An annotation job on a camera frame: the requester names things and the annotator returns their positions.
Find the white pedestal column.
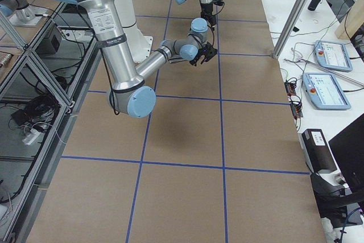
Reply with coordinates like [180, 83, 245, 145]
[114, 0, 153, 63]

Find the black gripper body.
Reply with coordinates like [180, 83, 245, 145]
[200, 2, 217, 27]
[196, 44, 209, 61]

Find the aluminium frame post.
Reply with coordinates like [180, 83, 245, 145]
[272, 0, 307, 59]

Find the far teach pendant tablet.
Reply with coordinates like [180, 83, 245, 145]
[314, 40, 353, 72]

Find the near teach pendant tablet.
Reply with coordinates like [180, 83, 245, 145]
[302, 72, 351, 110]

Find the aluminium side frame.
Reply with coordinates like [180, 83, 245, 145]
[1, 4, 100, 242]

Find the black monitor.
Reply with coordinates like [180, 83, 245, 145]
[329, 114, 363, 190]

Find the pink and grey towel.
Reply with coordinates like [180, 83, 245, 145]
[169, 56, 186, 63]

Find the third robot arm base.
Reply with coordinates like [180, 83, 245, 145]
[1, 0, 49, 27]

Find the teach pendant tablet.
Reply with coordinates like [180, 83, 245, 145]
[314, 40, 353, 72]
[302, 72, 351, 110]

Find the black desktop box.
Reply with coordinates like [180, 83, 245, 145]
[301, 129, 337, 174]

